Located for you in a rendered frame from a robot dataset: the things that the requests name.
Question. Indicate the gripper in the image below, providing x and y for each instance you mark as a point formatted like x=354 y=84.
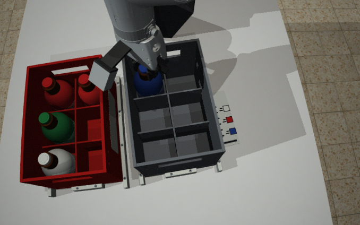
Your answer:
x=149 y=53

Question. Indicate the red bottle crate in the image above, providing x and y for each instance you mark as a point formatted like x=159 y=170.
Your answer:
x=99 y=141

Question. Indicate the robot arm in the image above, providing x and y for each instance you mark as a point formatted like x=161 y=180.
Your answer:
x=133 y=20

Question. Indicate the green bottle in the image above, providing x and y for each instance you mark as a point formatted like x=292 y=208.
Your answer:
x=57 y=127

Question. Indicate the blue bottle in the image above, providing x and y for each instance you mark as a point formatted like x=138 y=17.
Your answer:
x=144 y=87

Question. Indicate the white paper pick list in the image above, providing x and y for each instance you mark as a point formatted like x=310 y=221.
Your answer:
x=226 y=122

